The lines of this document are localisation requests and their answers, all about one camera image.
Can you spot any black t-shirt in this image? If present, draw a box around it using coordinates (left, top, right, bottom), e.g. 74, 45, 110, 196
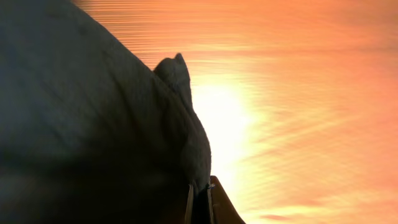
1, 0, 211, 224

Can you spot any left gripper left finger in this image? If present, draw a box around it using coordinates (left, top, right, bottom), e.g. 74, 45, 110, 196
184, 184, 194, 224

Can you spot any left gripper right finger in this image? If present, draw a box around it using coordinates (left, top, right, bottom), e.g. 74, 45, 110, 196
208, 175, 246, 224

